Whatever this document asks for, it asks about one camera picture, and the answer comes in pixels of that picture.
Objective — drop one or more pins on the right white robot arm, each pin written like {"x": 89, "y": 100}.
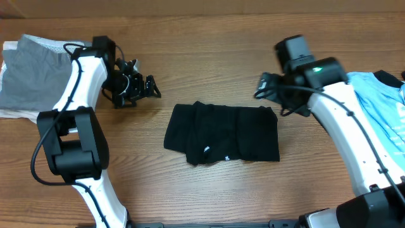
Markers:
{"x": 364, "y": 116}

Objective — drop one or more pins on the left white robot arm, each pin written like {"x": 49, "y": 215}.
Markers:
{"x": 71, "y": 136}

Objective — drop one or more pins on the folded white garment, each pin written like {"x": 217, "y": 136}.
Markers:
{"x": 31, "y": 115}

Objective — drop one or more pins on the light blue t-shirt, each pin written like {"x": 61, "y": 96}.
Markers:
{"x": 381, "y": 98}

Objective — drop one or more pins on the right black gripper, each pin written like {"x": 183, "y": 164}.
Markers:
{"x": 266, "y": 83}

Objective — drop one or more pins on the black polo shirt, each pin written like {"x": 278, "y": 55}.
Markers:
{"x": 209, "y": 133}

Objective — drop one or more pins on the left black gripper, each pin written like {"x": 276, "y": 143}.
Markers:
{"x": 137, "y": 91}

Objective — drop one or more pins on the folded grey shorts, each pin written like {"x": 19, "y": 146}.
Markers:
{"x": 36, "y": 74}

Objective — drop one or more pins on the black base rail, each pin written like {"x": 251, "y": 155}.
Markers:
{"x": 215, "y": 225}

